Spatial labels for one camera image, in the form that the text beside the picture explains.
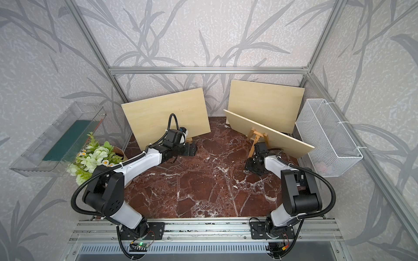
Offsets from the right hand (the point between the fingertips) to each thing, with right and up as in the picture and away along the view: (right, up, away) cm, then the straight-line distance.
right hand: (247, 167), depth 94 cm
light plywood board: (+20, +36, +7) cm, 42 cm away
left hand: (-32, +12, -3) cm, 35 cm away
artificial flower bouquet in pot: (-67, +12, -30) cm, 74 cm away
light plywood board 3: (-55, +28, -5) cm, 62 cm away
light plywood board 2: (+15, +14, -25) cm, 33 cm away
